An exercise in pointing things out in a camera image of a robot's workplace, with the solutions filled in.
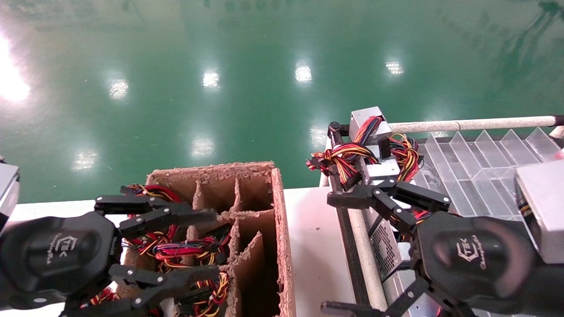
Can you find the brown cardboard divider box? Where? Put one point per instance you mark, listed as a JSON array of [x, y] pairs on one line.
[[260, 193]]

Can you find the clear plastic divider tray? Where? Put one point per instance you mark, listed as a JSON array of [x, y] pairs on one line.
[[476, 176]]

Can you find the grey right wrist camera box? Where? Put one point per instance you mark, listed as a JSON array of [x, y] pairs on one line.
[[544, 207]]

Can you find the black pipe joint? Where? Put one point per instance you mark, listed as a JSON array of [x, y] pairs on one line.
[[335, 130]]

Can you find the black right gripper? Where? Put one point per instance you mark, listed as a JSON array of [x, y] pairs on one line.
[[471, 259]]

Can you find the long white rack pipe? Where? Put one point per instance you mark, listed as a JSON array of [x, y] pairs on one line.
[[462, 124]]

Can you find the short white pipe stub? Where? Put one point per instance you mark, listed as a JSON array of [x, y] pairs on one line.
[[558, 132]]

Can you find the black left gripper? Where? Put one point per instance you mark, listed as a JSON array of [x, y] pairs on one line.
[[57, 255]]

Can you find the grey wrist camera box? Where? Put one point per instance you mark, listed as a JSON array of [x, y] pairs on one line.
[[9, 193], [544, 207]]

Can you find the beige rack pipe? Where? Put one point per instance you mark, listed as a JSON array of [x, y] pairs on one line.
[[363, 255]]

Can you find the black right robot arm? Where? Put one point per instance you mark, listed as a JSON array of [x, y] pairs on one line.
[[546, 290]]

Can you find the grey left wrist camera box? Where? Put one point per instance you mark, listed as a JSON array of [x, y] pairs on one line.
[[9, 193]]

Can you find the black rack rail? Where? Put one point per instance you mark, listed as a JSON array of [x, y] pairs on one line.
[[348, 246]]

